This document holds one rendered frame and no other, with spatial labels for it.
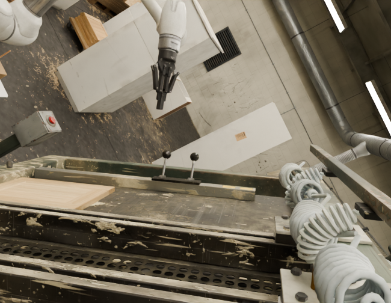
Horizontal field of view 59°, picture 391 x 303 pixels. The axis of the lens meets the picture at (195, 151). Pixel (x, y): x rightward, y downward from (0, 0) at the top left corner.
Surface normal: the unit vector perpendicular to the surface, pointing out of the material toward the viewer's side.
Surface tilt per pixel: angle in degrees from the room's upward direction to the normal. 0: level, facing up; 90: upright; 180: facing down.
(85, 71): 90
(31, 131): 90
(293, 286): 59
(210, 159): 90
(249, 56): 90
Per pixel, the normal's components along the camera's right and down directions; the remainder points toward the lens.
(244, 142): -0.20, 0.11
